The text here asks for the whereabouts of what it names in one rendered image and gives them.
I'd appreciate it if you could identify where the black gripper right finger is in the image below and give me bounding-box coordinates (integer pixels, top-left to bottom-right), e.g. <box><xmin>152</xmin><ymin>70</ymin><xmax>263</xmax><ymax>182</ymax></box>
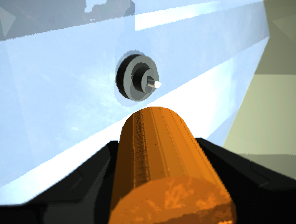
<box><xmin>195</xmin><ymin>137</ymin><xmax>296</xmax><ymax>224</ymax></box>

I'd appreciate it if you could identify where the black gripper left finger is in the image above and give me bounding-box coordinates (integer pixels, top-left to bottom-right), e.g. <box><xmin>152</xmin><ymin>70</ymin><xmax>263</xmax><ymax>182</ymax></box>
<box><xmin>0</xmin><ymin>140</ymin><xmax>119</xmax><ymax>224</ymax></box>

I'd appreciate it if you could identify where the orange cylinder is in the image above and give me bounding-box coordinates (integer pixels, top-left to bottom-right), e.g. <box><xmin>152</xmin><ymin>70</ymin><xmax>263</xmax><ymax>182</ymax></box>
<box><xmin>108</xmin><ymin>106</ymin><xmax>237</xmax><ymax>224</ymax></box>

